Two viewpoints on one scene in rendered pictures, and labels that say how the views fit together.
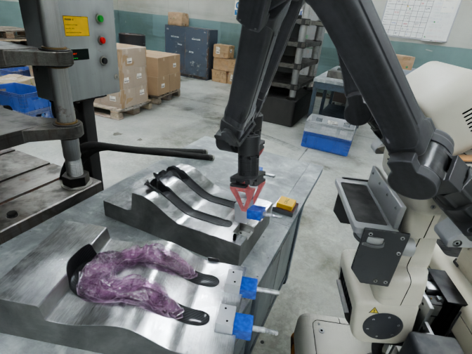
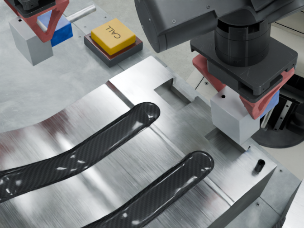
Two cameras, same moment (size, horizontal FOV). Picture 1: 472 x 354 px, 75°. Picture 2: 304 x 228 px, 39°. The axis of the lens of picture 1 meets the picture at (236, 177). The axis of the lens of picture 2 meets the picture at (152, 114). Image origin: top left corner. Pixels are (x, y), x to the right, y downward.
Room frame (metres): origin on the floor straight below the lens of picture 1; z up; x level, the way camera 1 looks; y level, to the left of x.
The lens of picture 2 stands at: (0.71, 0.32, 1.38)
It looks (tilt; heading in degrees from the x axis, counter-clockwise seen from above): 53 degrees down; 292
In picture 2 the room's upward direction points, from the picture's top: 6 degrees clockwise
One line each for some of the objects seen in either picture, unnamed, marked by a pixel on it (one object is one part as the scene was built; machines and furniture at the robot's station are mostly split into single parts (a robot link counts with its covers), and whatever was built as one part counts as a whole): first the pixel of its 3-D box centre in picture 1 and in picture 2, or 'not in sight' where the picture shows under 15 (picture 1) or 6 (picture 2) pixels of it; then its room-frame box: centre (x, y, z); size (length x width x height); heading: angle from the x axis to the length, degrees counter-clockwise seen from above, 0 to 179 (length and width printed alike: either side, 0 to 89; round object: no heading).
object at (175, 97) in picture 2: not in sight; (174, 101); (0.83, -0.08, 0.87); 0.05 x 0.05 x 0.04; 67
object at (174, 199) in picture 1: (191, 193); (79, 193); (0.86, 0.14, 0.92); 0.35 x 0.16 x 0.09; 67
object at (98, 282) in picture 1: (136, 272); not in sight; (0.52, 0.20, 0.90); 0.26 x 0.18 x 0.08; 84
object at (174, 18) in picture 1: (178, 18); not in sight; (8.16, 1.73, 1.26); 0.42 x 0.33 x 0.29; 67
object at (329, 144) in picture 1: (327, 139); not in sight; (3.92, -1.15, 0.11); 0.61 x 0.41 x 0.22; 67
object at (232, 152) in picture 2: (242, 234); (226, 147); (0.73, -0.04, 0.87); 0.05 x 0.05 x 0.04; 67
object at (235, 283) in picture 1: (252, 288); not in sight; (0.55, -0.07, 0.86); 0.13 x 0.05 x 0.05; 84
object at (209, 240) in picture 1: (188, 203); (67, 212); (0.88, 0.15, 0.87); 0.50 x 0.26 x 0.14; 67
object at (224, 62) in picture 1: (230, 64); not in sight; (7.70, 0.39, 0.42); 0.86 x 0.33 x 0.83; 67
